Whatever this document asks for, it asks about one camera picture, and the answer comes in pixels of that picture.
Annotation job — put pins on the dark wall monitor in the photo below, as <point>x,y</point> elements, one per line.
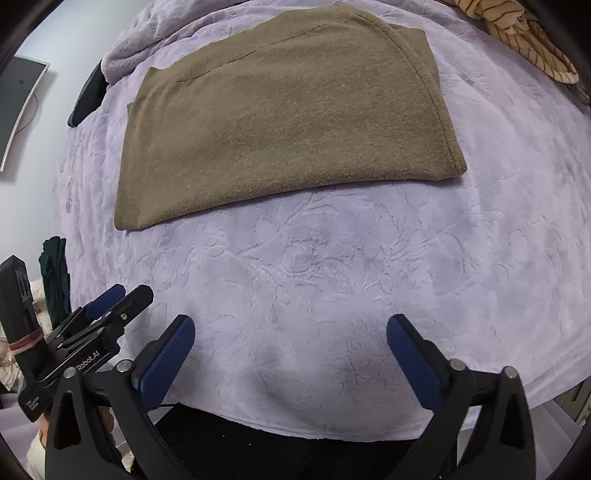
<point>16,106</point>

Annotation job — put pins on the grey cabinet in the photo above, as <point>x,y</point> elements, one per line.
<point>575,404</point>

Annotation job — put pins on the black clothing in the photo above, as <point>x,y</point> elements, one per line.
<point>286,454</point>

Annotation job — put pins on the yellow striped garment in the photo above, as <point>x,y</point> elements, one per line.
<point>531,41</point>

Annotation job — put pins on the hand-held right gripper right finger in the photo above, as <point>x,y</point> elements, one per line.
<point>413,364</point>

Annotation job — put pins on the dark green cloth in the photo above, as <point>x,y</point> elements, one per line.
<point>55,277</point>

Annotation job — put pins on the brown knit sweater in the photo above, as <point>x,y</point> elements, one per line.
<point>295,115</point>

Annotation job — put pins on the lavender embossed blanket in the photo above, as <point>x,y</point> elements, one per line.
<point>369,286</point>

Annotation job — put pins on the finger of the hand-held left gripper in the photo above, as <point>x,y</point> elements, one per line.
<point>108,295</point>
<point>136,297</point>

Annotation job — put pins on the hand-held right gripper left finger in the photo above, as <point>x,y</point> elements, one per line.
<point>166,364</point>

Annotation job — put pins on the black padded object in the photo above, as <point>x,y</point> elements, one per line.
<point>87,99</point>

